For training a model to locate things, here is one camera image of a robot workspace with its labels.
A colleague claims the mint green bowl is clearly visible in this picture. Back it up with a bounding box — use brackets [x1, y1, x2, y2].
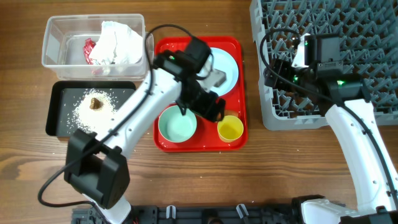
[158, 105, 197, 143]

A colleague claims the yellow plastic cup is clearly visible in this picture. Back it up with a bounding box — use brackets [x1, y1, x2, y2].
[217, 115, 244, 142]

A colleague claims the white rice pile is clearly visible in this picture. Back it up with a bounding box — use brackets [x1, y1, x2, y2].
[62, 88, 118, 135]

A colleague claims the brown food scrap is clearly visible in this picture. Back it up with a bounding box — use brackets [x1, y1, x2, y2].
[90, 98, 102, 110]

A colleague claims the orange carrot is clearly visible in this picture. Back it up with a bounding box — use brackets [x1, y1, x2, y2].
[216, 110, 239, 121]

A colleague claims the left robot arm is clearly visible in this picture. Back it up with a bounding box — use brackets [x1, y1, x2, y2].
[64, 50, 226, 223]

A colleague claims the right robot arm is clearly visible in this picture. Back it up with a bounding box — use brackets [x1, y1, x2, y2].
[259, 32, 397, 223]

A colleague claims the grey dishwasher rack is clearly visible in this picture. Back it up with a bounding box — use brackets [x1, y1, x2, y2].
[249, 0, 397, 126]

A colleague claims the clear plastic waste bin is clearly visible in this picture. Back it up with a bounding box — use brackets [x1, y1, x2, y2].
[42, 14, 149, 80]

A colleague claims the red serving tray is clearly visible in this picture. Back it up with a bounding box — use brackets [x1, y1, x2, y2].
[153, 36, 248, 153]

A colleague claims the large light blue plate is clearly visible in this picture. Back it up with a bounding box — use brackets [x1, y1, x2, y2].
[197, 47, 239, 96]

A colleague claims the crumpled white paper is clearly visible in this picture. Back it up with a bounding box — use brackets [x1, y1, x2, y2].
[88, 21, 143, 65]

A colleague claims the red crumpled wrapper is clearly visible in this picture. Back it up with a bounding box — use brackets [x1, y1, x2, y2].
[83, 38, 96, 65]

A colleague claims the black rectangular tray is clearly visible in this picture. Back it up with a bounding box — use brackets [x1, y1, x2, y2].
[45, 80, 136, 138]

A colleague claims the right black cable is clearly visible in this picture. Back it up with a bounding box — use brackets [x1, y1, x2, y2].
[259, 28, 398, 200]

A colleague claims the black cable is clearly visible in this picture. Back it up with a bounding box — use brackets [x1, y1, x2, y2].
[37, 24, 195, 208]
[259, 28, 398, 200]

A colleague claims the left black cable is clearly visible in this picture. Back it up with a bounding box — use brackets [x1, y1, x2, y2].
[37, 24, 195, 208]

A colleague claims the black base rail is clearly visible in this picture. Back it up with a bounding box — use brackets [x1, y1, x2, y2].
[70, 203, 348, 224]

